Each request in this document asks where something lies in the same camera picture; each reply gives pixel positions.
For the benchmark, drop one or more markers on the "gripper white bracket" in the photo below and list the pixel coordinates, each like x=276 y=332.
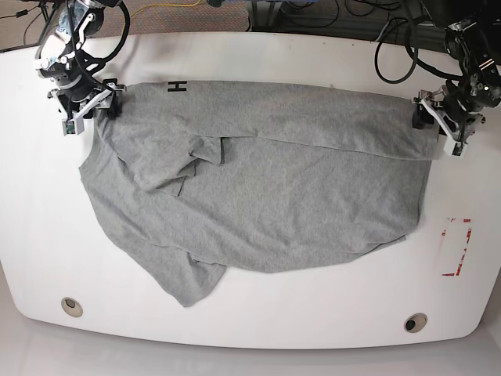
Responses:
x=108 y=101
x=449 y=108

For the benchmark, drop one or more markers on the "grey t-shirt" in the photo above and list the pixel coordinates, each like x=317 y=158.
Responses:
x=257 y=176

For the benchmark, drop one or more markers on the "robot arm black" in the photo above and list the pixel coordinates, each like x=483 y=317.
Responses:
x=61 y=58
x=470 y=28

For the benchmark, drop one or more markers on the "red tape marking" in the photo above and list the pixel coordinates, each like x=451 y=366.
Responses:
x=453 y=246

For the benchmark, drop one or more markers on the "left table grommet hole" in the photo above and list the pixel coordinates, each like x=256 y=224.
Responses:
x=71 y=307

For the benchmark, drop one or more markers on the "table grommet hole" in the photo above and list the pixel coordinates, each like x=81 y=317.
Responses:
x=71 y=307
x=415 y=323

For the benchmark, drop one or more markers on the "right table grommet hole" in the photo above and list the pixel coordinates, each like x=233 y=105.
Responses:
x=415 y=323

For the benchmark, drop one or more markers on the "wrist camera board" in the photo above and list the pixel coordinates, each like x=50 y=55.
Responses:
x=454 y=148
x=74 y=126

